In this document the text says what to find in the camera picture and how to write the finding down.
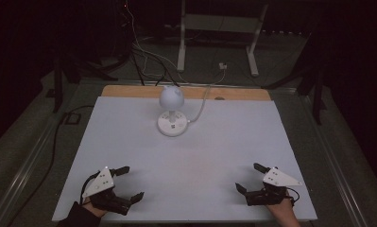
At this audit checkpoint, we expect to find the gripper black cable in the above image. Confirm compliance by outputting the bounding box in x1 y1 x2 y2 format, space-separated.
285 186 301 208
79 170 101 205

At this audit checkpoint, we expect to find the bundle of black cables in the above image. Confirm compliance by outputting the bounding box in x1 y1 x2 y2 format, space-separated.
126 41 181 88

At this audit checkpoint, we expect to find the white table mat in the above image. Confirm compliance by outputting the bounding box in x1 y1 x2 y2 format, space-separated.
51 96 318 223

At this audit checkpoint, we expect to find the black floor box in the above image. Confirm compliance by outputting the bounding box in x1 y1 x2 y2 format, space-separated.
64 113 82 125

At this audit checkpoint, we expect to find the person's right hand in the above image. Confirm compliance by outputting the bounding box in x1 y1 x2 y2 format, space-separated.
266 190 302 227

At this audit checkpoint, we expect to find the white round desk lamp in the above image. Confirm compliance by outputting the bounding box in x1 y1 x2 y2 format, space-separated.
156 84 189 138

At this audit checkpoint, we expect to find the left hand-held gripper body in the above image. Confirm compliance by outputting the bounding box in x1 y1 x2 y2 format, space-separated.
81 166 134 217

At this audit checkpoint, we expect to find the black tripod stand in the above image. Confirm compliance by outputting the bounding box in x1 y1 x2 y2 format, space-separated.
45 51 119 114
261 60 329 126

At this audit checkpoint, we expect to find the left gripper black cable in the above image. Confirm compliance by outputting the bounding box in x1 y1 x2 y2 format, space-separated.
79 170 101 205

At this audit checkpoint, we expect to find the white metal stand frame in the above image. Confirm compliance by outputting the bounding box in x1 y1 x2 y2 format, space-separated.
176 0 269 78

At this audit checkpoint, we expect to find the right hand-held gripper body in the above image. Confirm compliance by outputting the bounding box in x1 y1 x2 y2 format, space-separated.
244 166 303 207

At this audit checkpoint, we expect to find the thin white cable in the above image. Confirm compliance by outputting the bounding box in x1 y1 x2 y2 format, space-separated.
125 0 190 83

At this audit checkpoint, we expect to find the person's left hand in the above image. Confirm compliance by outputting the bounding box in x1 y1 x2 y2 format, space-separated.
81 197 109 219

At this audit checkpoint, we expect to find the black floor cable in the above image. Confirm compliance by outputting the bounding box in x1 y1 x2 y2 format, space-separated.
6 104 95 227

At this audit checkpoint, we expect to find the white lamp cable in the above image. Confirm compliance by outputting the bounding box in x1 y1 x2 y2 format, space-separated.
187 69 227 125

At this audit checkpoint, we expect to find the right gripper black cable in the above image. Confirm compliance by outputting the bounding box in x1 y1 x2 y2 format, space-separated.
285 186 301 208

